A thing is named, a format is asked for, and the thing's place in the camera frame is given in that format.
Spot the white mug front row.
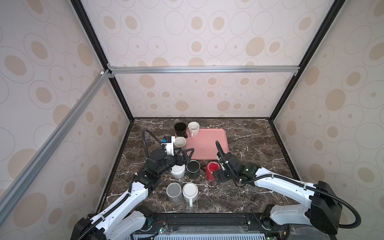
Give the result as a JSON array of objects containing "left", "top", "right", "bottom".
[{"left": 182, "top": 183, "right": 199, "bottom": 208}]

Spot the dark grey mug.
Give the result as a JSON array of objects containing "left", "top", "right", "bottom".
[{"left": 162, "top": 183, "right": 184, "bottom": 205}]

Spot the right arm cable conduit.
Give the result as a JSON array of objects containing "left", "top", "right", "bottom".
[{"left": 215, "top": 140, "right": 362, "bottom": 230}]

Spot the grey mug white interior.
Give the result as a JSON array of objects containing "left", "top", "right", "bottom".
[{"left": 174, "top": 137, "right": 187, "bottom": 150}]

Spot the red mug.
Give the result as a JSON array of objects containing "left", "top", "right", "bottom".
[{"left": 206, "top": 162, "right": 221, "bottom": 181}]

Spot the pink mug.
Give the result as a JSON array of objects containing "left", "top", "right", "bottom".
[{"left": 188, "top": 122, "right": 200, "bottom": 138}]

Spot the pink rectangular tray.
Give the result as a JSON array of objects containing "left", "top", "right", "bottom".
[{"left": 186, "top": 129, "right": 230, "bottom": 161}]

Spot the white ribbed mug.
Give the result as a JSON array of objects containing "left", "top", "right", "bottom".
[{"left": 171, "top": 165, "right": 186, "bottom": 180}]

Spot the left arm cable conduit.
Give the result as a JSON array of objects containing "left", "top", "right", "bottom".
[{"left": 76, "top": 128, "right": 164, "bottom": 240}]

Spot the horizontal aluminium bar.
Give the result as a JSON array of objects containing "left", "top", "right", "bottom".
[{"left": 110, "top": 65, "right": 300, "bottom": 75}]

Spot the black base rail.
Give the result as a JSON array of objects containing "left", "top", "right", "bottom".
[{"left": 79, "top": 212, "right": 338, "bottom": 240}]

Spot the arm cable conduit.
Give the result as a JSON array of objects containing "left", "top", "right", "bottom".
[
  {"left": 76, "top": 128, "right": 164, "bottom": 240},
  {"left": 215, "top": 140, "right": 362, "bottom": 230}
]

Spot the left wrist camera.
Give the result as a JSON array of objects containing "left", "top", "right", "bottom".
[{"left": 161, "top": 136, "right": 176, "bottom": 156}]

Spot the diagonal aluminium bar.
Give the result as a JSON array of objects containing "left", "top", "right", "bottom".
[{"left": 1, "top": 70, "right": 111, "bottom": 225}]

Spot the black mug white rim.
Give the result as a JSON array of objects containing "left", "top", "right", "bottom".
[{"left": 186, "top": 160, "right": 201, "bottom": 180}]

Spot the black mug white base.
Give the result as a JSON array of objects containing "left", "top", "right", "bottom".
[{"left": 174, "top": 122, "right": 188, "bottom": 139}]

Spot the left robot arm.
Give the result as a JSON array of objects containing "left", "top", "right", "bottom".
[{"left": 71, "top": 148, "right": 195, "bottom": 240}]

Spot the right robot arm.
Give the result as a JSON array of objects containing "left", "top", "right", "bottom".
[{"left": 214, "top": 153, "right": 343, "bottom": 235}]

